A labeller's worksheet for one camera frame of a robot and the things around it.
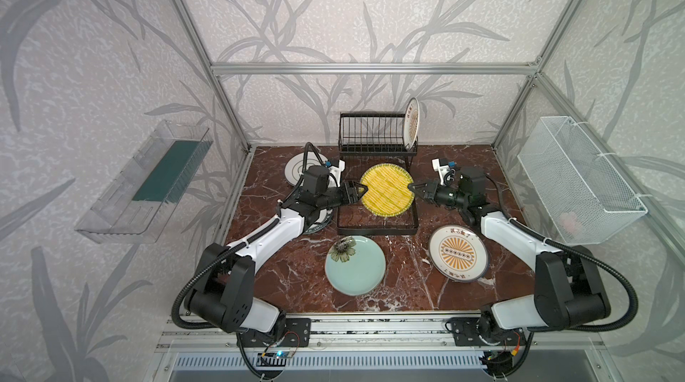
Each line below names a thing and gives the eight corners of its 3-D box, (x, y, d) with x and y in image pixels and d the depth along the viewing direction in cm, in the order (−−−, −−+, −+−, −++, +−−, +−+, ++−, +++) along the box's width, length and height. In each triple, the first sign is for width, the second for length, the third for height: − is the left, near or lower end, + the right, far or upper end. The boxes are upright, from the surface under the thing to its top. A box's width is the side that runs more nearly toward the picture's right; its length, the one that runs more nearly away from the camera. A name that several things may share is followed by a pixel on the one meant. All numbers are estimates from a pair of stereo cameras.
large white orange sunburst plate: (434, 282, 85) (436, 280, 83) (425, 228, 97) (426, 226, 95) (494, 282, 85) (496, 280, 83) (477, 228, 97) (479, 226, 95)
